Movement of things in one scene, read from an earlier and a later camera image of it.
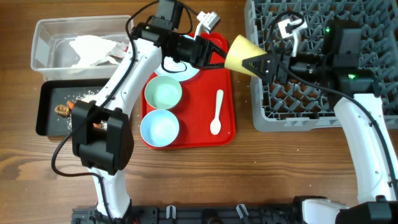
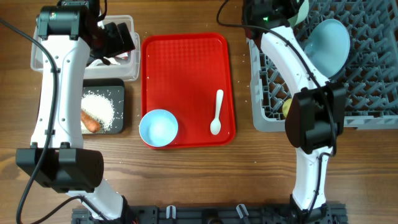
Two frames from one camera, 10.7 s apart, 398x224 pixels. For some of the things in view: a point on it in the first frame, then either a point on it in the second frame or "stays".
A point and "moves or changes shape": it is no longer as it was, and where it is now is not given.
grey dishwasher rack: x=308 y=104 stays
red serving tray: x=205 y=113 stays
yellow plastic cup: x=241 y=48 to x=286 y=107
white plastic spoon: x=216 y=124 stays
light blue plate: x=178 y=70 moves or changes shape
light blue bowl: x=159 y=127 stays
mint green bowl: x=163 y=92 to x=302 y=12
